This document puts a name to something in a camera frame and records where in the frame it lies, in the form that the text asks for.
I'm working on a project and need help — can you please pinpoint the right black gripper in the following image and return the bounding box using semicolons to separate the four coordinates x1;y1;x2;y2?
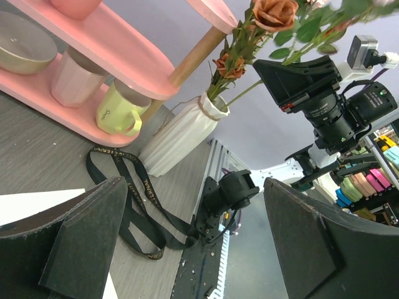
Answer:
252;55;370;146

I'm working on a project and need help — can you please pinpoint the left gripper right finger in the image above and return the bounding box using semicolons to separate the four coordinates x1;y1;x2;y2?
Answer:
264;178;398;298

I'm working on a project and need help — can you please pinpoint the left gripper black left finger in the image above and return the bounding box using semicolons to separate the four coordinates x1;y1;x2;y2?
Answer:
1;177;127;298

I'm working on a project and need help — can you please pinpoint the white wrapping paper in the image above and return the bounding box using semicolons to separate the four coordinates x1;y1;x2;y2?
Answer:
0;188;119;299

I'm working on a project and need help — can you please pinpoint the pink rose flower stem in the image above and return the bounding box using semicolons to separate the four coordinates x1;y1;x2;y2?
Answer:
223;0;399;108

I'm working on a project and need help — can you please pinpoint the black ribbon strap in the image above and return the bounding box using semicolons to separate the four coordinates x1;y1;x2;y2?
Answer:
86;146;200;261

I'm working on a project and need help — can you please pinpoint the brown rose flower stem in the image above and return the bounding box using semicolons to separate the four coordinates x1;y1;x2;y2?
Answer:
206;0;299;102

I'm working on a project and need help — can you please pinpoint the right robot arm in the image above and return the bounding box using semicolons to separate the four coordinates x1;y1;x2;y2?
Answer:
252;55;398;189

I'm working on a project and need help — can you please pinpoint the white ribbed vase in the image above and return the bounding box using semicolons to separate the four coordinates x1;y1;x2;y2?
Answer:
139;93;229;177

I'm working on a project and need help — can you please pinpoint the yellow-green mug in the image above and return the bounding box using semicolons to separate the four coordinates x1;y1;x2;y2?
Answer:
96;78;151;136

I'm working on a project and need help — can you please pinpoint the pale pink faceted cup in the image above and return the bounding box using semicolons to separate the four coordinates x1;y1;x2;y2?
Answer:
50;46;109;108

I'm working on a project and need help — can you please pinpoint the metal bowl on shelf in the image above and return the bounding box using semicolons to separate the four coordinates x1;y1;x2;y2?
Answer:
1;11;58;75

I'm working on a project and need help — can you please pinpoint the pink cup on shelf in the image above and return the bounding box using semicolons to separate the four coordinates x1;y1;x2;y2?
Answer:
49;0;102;21

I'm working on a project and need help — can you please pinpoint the white slotted cable duct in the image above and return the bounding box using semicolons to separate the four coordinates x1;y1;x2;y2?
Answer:
208;230;230;299

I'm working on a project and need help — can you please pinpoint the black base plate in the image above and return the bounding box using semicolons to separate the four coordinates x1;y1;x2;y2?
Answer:
171;204;224;298

